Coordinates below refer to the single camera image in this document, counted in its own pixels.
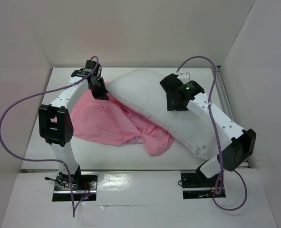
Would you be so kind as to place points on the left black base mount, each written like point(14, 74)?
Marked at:
point(85, 190)

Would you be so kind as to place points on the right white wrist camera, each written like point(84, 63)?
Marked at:
point(184, 77)

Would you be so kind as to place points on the aluminium frame rail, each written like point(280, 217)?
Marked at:
point(222, 94)

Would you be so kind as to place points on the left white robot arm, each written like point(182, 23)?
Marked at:
point(55, 124)

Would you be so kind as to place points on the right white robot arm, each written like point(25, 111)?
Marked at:
point(234, 144)

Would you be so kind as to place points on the white pillow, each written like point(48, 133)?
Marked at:
point(140, 90)

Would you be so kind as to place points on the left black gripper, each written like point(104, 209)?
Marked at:
point(101, 94)

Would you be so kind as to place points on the pink pillowcase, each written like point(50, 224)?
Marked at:
point(112, 123)

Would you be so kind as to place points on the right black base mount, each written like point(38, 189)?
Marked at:
point(192, 188)

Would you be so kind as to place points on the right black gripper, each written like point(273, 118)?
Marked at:
point(168, 94)

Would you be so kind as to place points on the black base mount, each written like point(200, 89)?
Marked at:
point(85, 190)
point(192, 188)

